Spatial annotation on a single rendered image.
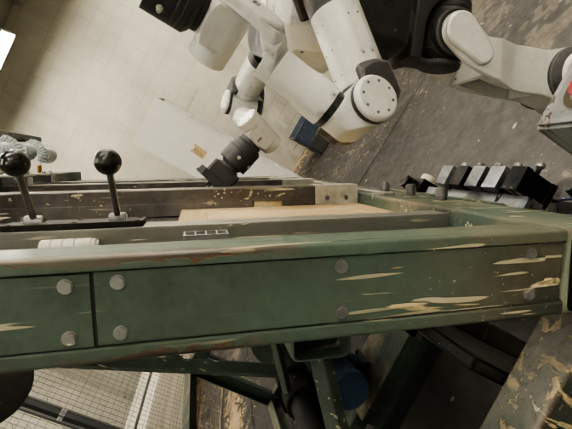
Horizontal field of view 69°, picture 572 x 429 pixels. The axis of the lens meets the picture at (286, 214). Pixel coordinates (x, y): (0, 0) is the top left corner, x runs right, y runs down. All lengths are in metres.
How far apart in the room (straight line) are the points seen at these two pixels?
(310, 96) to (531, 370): 0.52
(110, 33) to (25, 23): 1.06
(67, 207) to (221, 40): 0.63
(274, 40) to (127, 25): 5.86
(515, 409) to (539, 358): 0.08
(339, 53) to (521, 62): 0.61
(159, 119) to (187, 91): 1.46
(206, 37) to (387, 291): 0.45
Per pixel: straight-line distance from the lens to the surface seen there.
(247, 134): 1.16
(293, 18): 0.92
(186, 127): 4.90
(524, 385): 0.72
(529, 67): 1.26
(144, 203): 1.11
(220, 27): 0.69
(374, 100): 0.69
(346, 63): 0.74
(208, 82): 6.29
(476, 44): 1.13
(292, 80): 0.68
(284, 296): 0.45
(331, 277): 0.46
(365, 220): 0.73
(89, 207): 1.13
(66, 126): 6.66
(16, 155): 0.67
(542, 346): 0.72
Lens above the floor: 1.33
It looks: 14 degrees down
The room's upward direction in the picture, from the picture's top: 61 degrees counter-clockwise
